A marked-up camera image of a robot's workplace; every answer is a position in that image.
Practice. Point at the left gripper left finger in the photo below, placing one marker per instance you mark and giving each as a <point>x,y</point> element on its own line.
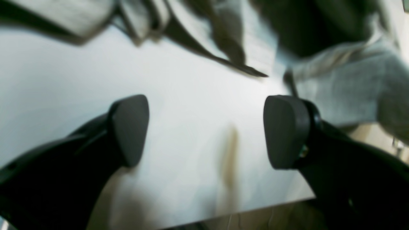
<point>55,186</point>

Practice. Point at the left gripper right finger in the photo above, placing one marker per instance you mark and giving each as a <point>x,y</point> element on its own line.
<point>357,186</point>

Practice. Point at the beige t-shirt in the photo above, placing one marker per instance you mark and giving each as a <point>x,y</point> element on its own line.
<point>350,50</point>

